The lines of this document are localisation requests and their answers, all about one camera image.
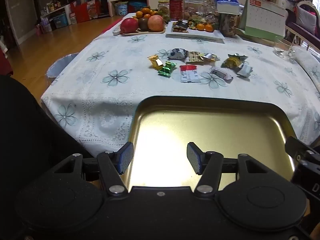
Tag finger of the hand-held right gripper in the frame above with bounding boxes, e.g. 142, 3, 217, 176
285, 136, 316, 161

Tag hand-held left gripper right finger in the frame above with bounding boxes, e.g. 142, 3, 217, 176
187, 142, 269, 197

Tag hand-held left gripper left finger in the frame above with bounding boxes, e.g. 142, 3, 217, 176
51, 142, 134, 196

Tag gold metal tray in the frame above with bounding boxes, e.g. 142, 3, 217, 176
120, 95, 298, 188

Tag red and white snack packet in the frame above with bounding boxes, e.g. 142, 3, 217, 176
179, 64, 202, 83

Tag white snack packet red print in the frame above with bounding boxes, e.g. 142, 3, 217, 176
209, 67, 234, 80

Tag white and green snack packet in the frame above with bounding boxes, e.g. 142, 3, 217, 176
236, 64, 252, 78

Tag green foil candy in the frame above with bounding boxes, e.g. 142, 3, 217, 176
157, 61, 177, 77

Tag yellow and white snack packet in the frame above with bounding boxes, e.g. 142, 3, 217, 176
148, 54, 163, 70

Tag brown patterned snack packet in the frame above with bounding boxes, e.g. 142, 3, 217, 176
186, 51, 205, 63

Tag silver and yellow snack packet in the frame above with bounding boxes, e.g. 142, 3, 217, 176
202, 53, 221, 63

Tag olive green snack packet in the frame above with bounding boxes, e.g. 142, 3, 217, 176
220, 54, 248, 69

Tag black and white snack packet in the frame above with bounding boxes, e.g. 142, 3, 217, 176
167, 48, 188, 60

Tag rolled white cloth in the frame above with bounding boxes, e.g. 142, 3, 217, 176
291, 45, 320, 92

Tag clear glass cup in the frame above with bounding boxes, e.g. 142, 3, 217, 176
272, 36, 296, 61

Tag blue grey stool seat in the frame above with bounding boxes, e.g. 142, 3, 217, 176
45, 53, 80, 79

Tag white rectangular plate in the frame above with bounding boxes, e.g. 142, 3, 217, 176
166, 21, 226, 44

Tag yellow fruit tray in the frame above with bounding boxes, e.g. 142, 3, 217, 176
119, 26, 166, 36

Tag grey cushion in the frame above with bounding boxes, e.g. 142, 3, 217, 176
296, 5, 318, 32

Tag green desk calendar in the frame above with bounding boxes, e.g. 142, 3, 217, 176
236, 0, 289, 42

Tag red apple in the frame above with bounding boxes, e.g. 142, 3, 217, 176
120, 18, 139, 34

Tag brown kiwi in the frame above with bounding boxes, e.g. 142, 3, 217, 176
138, 17, 149, 32

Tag pink apple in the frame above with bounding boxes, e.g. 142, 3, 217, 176
147, 15, 165, 32

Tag brown label jar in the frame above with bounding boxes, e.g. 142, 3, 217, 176
219, 12, 238, 38

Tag pile of small tangerines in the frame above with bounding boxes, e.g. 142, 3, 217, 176
134, 7, 163, 20

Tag blue patterned bin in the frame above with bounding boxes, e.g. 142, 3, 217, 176
114, 2, 129, 16

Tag red bags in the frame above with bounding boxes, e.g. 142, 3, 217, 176
73, 1, 98, 23

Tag blue basin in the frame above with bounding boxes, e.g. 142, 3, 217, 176
128, 1, 147, 13

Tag blue storage basket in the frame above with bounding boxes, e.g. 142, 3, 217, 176
51, 12, 69, 29

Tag glass jar yellow lid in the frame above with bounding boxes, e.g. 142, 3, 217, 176
158, 0, 171, 17

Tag red tin can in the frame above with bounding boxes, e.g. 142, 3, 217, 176
169, 0, 185, 21

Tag clear plastic snack container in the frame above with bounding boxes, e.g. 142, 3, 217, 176
184, 0, 208, 18

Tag blue and white tissue box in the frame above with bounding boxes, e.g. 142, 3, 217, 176
214, 0, 241, 15

